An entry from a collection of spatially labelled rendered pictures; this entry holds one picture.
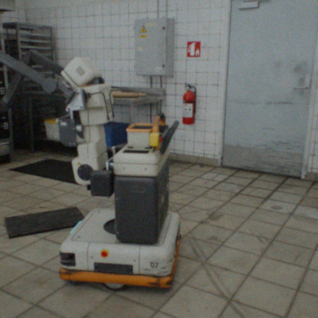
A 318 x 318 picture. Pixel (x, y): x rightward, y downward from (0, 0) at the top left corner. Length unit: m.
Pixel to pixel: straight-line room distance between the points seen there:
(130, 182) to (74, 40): 4.34
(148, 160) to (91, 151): 0.40
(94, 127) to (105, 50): 3.60
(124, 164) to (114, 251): 0.51
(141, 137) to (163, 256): 0.68
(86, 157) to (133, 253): 0.62
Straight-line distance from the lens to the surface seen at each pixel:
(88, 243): 2.30
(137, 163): 2.06
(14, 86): 2.82
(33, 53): 2.69
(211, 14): 5.01
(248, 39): 4.84
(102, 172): 2.20
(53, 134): 5.78
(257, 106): 4.80
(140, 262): 2.23
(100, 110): 2.26
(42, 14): 6.70
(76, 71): 2.26
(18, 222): 3.39
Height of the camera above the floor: 1.28
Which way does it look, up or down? 14 degrees down
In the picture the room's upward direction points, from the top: 1 degrees clockwise
